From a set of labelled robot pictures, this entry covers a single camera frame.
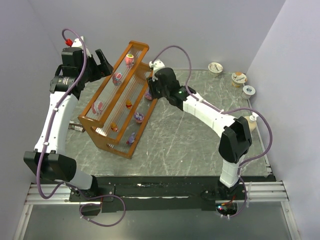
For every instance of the orange yogurt cup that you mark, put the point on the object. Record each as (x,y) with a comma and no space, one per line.
(238,79)

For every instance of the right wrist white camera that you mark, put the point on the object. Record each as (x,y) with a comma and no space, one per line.
(156,66)

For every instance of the pink egg toy white frill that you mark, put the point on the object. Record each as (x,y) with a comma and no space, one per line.
(97,107)

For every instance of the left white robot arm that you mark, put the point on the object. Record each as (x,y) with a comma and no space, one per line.
(48,160)

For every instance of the pink pot toy green top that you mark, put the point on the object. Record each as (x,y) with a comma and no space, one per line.
(129,60)

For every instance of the brown chocolate bar wrapper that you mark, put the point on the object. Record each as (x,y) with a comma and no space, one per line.
(77,126)

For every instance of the orange wooden tiered shelf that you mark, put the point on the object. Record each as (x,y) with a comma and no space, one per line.
(133,87)

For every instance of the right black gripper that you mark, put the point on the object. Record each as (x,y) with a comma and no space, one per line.
(152,85)

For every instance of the wrist white camera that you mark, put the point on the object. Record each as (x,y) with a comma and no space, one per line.
(156,66)
(77,43)

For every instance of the small purple bunny toy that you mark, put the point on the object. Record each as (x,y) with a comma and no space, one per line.
(131,139)

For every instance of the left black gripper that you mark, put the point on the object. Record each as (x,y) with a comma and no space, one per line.
(94,66)

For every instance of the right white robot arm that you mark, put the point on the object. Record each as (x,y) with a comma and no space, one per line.
(234,133)

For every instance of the beige soap pump bottle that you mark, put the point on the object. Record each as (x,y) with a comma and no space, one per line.
(252,121)

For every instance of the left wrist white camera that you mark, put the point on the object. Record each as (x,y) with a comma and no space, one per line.
(77,43)

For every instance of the pink ball purple bunny toy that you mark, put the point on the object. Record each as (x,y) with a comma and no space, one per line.
(138,117)

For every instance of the white yogurt cup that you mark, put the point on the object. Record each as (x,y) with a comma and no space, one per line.
(215,68)

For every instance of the pink egg toy blue spots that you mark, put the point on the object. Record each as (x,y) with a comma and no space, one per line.
(117,78)

